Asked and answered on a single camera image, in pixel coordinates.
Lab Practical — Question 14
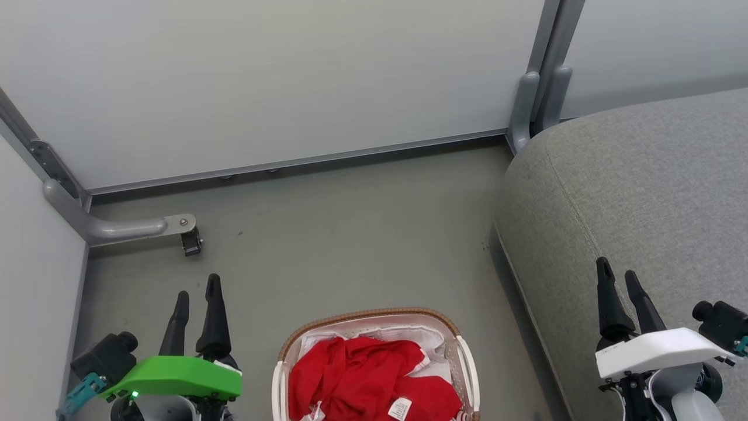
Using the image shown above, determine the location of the black caster wheel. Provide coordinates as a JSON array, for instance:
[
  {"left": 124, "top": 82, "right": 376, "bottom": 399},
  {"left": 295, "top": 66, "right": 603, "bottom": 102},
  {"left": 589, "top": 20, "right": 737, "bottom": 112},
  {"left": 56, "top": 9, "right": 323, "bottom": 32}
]
[{"left": 181, "top": 228, "right": 203, "bottom": 257}]

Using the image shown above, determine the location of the grey fabric sofa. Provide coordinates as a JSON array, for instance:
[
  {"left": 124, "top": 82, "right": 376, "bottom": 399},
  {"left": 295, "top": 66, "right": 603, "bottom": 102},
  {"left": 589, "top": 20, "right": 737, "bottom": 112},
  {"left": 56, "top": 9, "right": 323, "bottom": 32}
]
[{"left": 494, "top": 88, "right": 748, "bottom": 421}]

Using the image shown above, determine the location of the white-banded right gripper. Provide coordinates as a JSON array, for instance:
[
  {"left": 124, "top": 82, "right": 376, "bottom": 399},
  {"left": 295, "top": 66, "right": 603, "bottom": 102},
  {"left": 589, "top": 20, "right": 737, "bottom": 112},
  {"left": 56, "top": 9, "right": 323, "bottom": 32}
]
[{"left": 595, "top": 257, "right": 739, "bottom": 421}]

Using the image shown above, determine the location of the grey partition base rail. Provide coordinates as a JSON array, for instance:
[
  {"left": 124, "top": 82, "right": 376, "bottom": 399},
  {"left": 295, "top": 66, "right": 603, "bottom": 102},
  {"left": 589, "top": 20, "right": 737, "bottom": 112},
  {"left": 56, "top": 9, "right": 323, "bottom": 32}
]
[{"left": 86, "top": 129, "right": 510, "bottom": 197}]

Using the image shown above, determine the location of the red white shirt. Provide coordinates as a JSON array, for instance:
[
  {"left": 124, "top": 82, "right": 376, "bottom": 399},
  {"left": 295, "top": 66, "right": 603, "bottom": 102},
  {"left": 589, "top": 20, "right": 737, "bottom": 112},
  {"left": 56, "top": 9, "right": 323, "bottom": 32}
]
[{"left": 288, "top": 336, "right": 464, "bottom": 421}]

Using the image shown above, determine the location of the grey partition corner post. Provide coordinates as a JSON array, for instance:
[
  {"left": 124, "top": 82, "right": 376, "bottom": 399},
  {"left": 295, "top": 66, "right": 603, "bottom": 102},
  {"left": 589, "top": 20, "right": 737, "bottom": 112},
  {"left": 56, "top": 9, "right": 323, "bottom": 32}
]
[{"left": 0, "top": 88, "right": 92, "bottom": 206}]

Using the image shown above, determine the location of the teal cable connector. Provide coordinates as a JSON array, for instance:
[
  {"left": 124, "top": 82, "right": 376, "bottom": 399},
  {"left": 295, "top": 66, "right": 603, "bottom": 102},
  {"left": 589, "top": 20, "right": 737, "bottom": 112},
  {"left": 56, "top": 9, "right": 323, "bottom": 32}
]
[{"left": 57, "top": 373, "right": 108, "bottom": 420}]

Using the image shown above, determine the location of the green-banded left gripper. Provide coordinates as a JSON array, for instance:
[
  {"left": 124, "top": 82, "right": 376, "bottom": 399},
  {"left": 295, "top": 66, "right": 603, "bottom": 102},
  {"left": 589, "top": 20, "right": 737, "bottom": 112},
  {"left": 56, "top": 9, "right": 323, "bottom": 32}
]
[{"left": 99, "top": 273, "right": 243, "bottom": 421}]

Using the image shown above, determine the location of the white laundry basket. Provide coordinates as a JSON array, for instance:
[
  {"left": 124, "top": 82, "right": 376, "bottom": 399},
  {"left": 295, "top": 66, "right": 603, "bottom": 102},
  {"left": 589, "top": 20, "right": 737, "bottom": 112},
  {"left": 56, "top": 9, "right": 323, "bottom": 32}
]
[{"left": 272, "top": 307, "right": 481, "bottom": 421}]

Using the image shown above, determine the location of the grey tubular partition foot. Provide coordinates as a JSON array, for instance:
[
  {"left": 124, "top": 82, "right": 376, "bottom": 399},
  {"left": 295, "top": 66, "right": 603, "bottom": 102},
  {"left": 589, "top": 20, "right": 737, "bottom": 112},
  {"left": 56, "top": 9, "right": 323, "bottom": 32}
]
[{"left": 43, "top": 178, "right": 197, "bottom": 247}]

